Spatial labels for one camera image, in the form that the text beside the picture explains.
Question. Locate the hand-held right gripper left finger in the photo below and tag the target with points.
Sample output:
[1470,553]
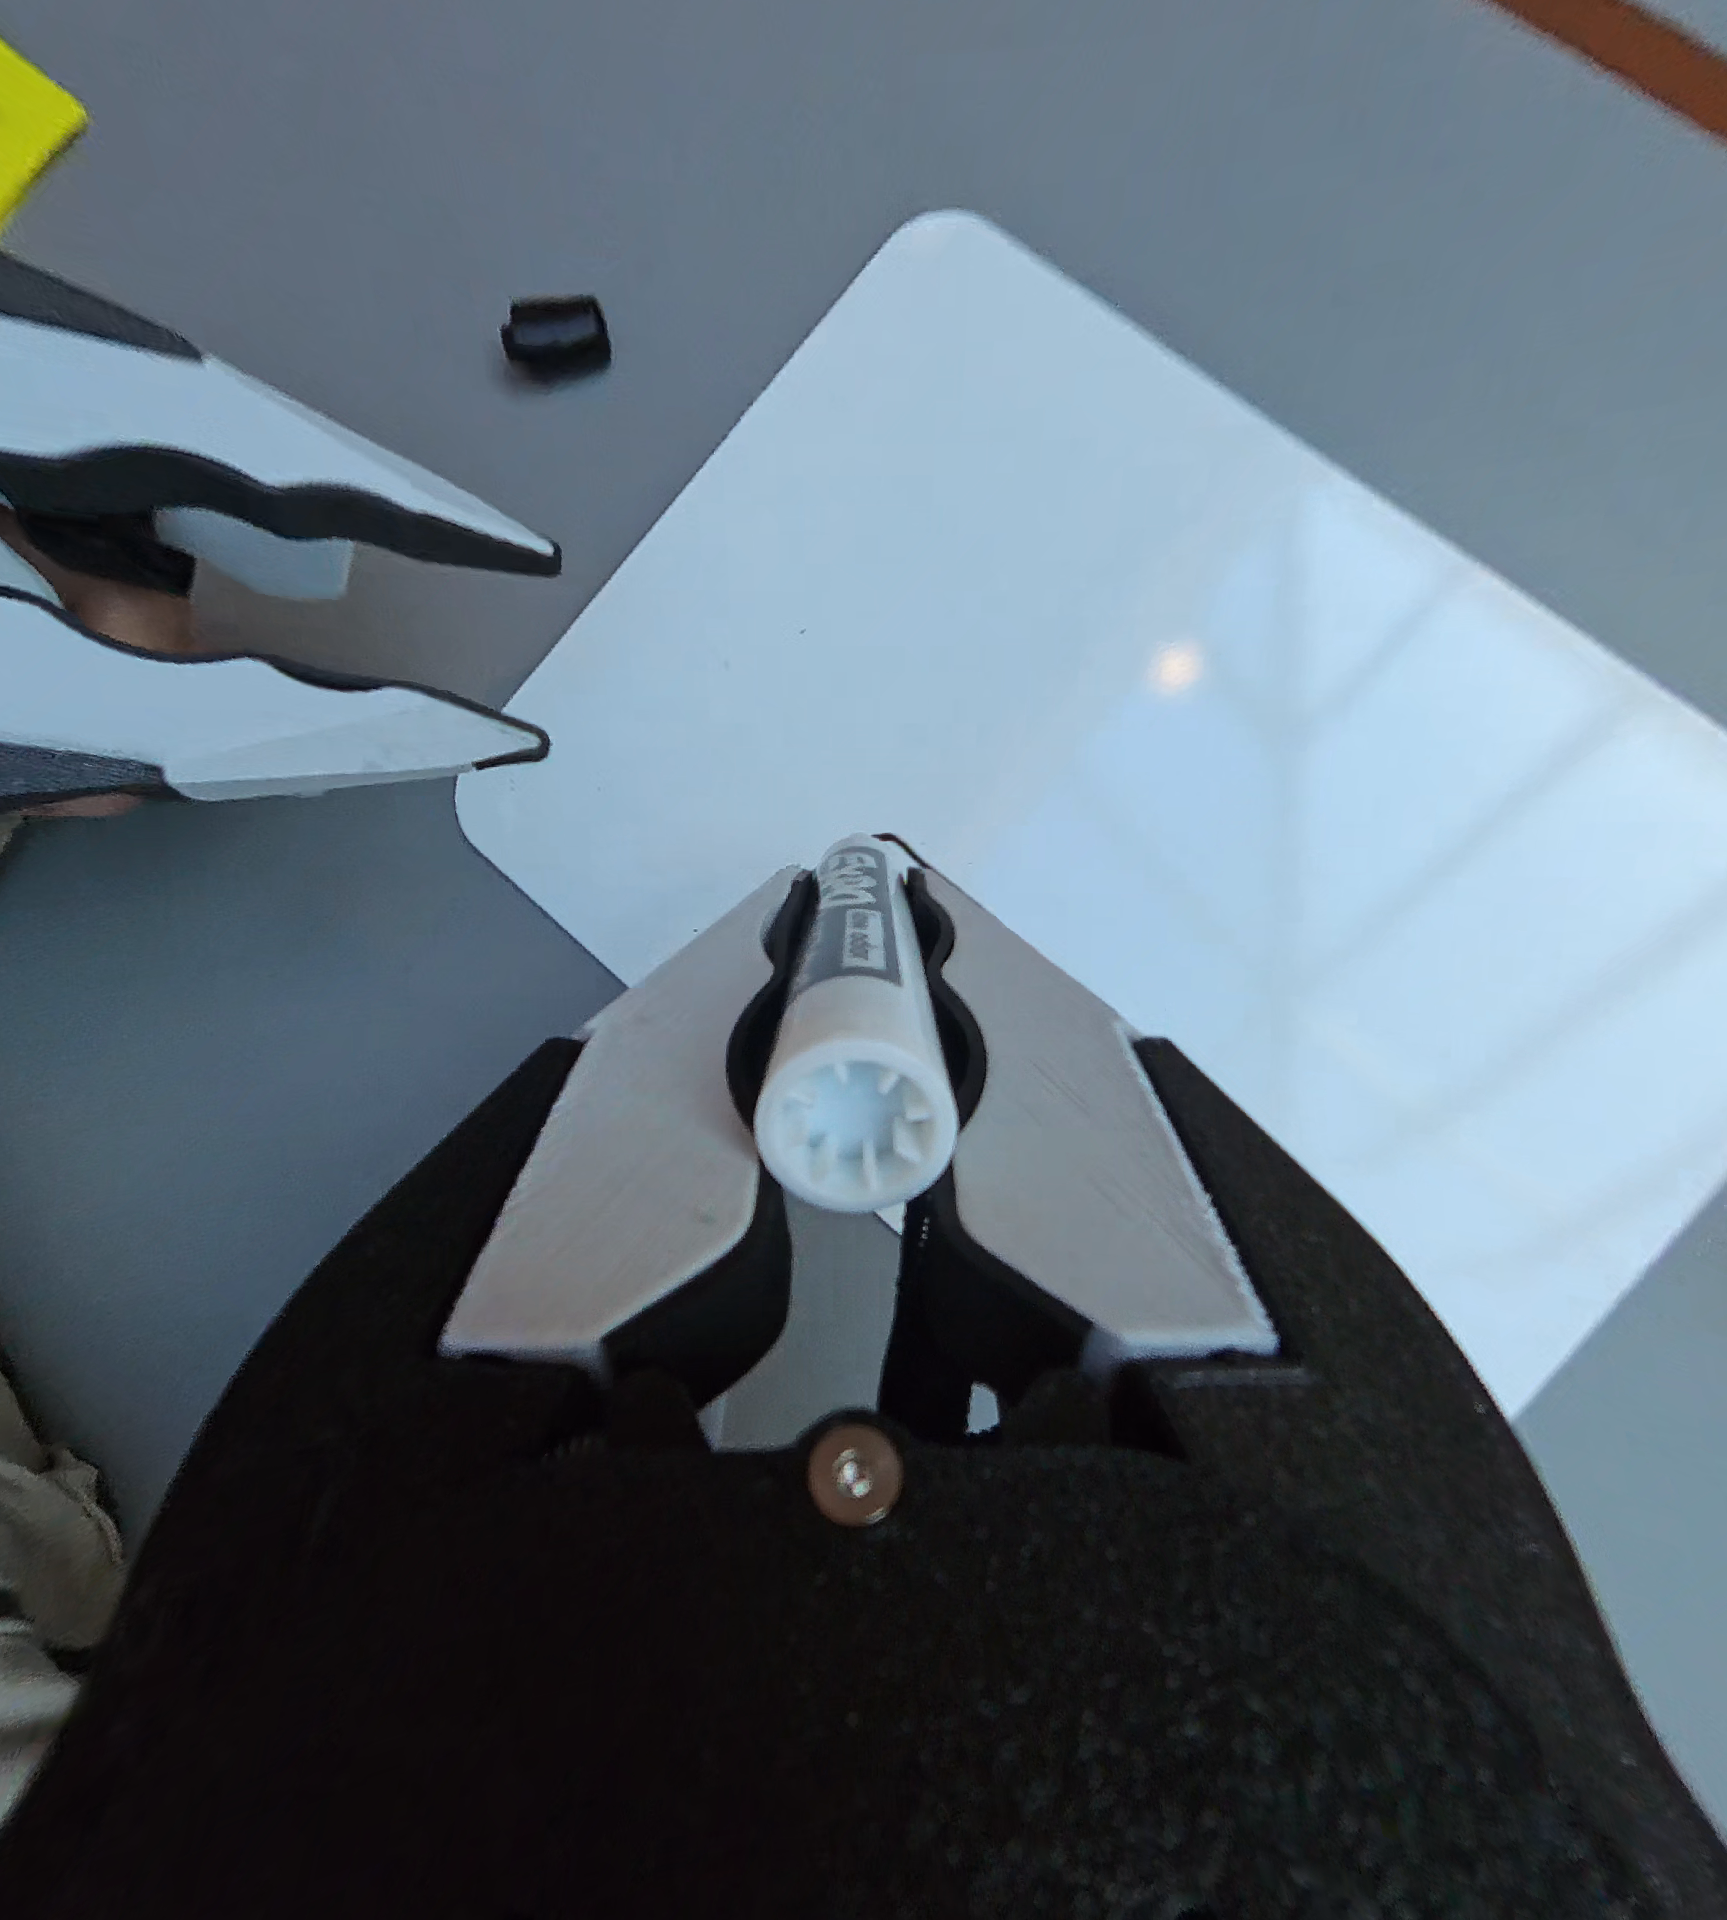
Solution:
[609,1185]

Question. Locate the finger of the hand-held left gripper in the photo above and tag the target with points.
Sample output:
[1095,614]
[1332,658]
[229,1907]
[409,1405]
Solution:
[203,734]
[129,399]

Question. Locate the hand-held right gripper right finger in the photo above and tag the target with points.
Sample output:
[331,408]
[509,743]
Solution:
[1105,1201]

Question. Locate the white dry erase marker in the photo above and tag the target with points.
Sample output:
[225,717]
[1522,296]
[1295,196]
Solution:
[853,1111]

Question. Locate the black marker cap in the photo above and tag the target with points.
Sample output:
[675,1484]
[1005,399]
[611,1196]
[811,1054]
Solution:
[559,331]

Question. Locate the white whiteboard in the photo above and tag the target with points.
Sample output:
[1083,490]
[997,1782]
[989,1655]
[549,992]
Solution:
[1179,675]

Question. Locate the grey desk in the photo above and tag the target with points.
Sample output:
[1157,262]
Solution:
[279,1051]

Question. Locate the person's left hand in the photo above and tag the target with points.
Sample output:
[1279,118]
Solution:
[137,619]

